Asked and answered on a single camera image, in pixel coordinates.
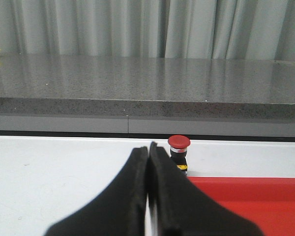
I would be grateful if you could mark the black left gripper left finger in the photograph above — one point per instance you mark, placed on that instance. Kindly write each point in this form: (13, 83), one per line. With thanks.
(119, 210)

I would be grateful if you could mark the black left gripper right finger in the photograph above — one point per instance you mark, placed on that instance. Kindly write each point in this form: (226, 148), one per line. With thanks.
(179, 208)

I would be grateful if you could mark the red mushroom push button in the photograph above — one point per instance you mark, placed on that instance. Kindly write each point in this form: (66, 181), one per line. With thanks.
(178, 150)

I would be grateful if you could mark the red plastic tray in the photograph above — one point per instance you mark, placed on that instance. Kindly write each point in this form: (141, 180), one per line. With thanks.
(268, 202)

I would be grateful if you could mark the grey granite counter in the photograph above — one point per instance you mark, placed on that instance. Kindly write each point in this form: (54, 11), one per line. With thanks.
(217, 97)

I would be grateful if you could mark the grey pleated curtain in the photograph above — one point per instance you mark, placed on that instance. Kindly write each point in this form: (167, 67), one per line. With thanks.
(194, 29)

